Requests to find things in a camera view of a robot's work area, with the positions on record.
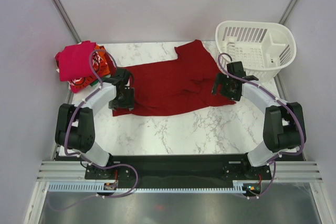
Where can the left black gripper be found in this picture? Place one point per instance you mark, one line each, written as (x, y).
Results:
(128, 104)

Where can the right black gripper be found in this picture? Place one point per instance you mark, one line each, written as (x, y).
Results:
(221, 79)

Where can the dark red t-shirt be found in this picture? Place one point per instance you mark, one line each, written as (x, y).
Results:
(177, 86)

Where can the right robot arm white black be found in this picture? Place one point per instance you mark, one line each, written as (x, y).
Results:
(283, 131)

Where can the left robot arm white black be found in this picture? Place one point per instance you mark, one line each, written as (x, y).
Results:
(75, 130)

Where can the green folded shirt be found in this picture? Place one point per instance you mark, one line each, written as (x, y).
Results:
(94, 82)

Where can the orange red printed folded shirt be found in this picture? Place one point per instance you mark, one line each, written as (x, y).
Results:
(103, 66)

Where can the white plastic laundry basket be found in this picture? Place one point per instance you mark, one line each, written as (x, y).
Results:
(263, 48)

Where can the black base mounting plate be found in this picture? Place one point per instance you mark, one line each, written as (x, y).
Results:
(180, 170)

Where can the white slotted cable duct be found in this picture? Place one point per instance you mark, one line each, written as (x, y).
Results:
(101, 187)

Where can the aluminium rail frame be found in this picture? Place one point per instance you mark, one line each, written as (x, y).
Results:
(61, 171)

